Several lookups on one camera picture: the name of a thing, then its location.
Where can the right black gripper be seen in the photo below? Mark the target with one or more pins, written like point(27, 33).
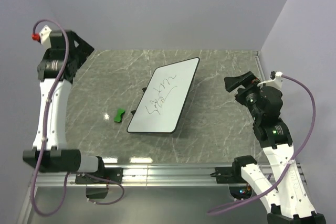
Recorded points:
point(232, 82)

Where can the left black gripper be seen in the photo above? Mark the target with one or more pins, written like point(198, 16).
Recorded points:
point(83, 49)

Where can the white whiteboard black frame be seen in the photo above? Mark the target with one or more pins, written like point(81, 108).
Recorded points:
point(164, 98)

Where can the green whiteboard eraser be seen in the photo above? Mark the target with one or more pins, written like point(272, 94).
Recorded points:
point(119, 115)

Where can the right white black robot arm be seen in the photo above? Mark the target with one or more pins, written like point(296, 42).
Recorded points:
point(285, 201)

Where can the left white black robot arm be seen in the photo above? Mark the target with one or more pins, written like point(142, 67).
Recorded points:
point(49, 153)

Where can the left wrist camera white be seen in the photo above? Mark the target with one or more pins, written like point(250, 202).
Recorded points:
point(43, 36)

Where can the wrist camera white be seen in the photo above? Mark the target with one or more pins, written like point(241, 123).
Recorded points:
point(275, 80)
point(43, 36)

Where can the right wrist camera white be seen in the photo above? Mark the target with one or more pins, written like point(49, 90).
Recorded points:
point(275, 80)

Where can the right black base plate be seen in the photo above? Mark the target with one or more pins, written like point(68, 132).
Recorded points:
point(226, 175)

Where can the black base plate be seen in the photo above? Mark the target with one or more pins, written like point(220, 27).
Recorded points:
point(226, 175)
point(111, 173)

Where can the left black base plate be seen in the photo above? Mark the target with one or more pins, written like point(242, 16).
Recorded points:
point(111, 173)

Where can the aluminium front rail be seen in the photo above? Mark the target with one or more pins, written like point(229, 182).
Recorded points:
point(147, 175)

